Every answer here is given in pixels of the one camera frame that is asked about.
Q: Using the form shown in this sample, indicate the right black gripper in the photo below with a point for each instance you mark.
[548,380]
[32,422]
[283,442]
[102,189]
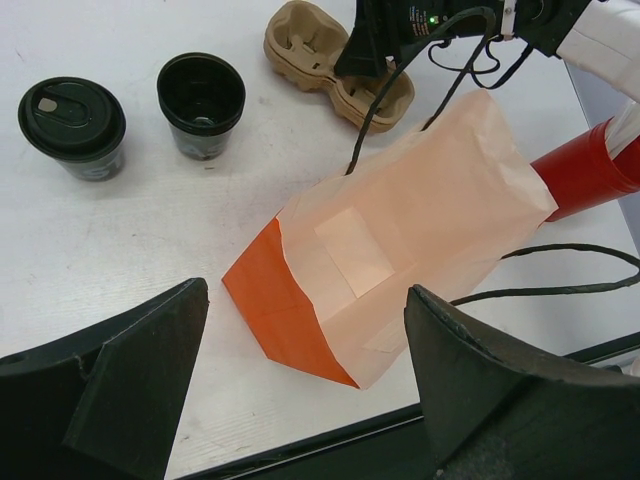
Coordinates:
[386,27]

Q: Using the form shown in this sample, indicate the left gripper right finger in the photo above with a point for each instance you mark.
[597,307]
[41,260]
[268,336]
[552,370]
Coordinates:
[526,413]

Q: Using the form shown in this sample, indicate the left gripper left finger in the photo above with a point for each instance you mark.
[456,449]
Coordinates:
[104,402]

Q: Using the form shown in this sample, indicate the orange paper bag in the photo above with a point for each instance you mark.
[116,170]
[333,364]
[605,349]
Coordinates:
[322,287]

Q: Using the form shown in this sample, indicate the black paper coffee cup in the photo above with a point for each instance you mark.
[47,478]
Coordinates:
[80,135]

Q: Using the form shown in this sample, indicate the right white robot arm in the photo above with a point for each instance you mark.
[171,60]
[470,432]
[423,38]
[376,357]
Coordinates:
[599,37]

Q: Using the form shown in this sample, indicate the brown cardboard cup carrier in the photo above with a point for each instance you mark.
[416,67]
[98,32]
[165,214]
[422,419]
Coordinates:
[303,43]

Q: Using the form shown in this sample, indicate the red plastic cup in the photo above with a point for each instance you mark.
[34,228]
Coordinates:
[581,174]

